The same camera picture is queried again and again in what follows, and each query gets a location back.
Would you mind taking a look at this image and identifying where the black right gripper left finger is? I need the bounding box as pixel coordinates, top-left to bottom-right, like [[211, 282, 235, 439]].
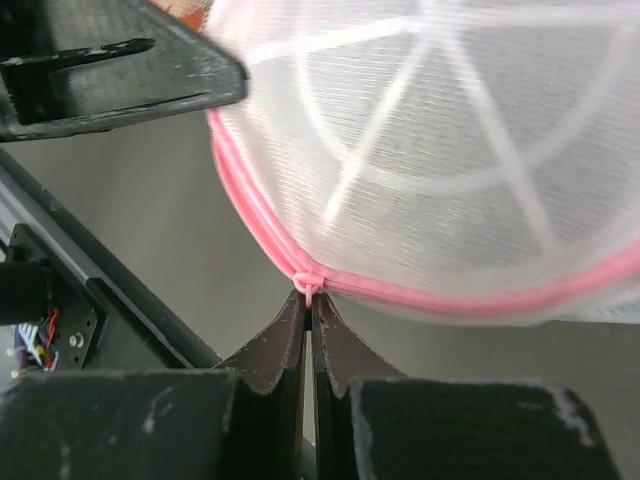
[[1, 292, 306, 479]]

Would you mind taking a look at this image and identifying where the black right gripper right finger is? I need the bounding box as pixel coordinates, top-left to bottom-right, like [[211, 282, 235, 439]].
[[310, 294, 619, 479]]

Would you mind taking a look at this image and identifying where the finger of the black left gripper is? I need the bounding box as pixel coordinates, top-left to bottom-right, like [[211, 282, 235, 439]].
[[1, 1, 248, 142]]

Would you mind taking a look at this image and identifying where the white mesh pink-trim laundry bag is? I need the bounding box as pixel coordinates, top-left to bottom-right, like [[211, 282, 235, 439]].
[[205, 1, 639, 325]]

